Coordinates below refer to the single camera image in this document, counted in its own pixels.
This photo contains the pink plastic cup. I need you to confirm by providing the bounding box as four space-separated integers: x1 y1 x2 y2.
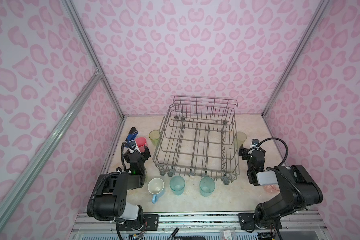
135 137 147 153

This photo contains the yellow-green translucent cup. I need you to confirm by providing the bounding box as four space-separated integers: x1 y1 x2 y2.
149 130 161 146

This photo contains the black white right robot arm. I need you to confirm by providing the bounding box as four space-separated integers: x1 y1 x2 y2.
239 146 324 233

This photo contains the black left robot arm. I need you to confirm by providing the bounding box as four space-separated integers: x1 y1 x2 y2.
87 146 151 230

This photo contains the blue stapler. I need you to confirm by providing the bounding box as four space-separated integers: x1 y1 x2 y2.
126 127 139 142

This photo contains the olive translucent cup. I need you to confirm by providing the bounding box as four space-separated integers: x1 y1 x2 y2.
234 132 247 149

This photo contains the white blue ceramic mug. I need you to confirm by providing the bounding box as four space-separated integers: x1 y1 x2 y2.
148 178 165 204

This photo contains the light pink translucent cup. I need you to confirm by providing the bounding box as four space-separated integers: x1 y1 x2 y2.
263 185 280 194

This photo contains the teal translucent cup left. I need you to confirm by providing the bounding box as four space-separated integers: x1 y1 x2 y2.
170 176 186 196

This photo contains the teal translucent cup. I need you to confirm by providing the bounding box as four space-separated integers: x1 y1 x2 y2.
199 177 216 197
170 176 186 196

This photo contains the teal translucent cup right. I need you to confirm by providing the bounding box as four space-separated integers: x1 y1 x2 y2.
199 177 216 197

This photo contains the black marker pen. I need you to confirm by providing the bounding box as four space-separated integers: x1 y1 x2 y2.
168 228 179 240

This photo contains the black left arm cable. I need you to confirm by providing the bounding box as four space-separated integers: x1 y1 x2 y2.
120 140 130 172

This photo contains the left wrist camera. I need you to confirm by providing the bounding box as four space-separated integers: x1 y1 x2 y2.
128 140 140 152

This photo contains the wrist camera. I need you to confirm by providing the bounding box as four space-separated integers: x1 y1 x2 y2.
251 139 260 148
128 140 140 152

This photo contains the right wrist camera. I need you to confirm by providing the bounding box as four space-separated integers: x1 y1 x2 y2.
251 139 260 148

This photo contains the grey wire dish rack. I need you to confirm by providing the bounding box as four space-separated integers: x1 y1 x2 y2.
153 96 240 185

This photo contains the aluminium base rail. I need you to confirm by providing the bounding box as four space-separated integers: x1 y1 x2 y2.
68 209 331 240

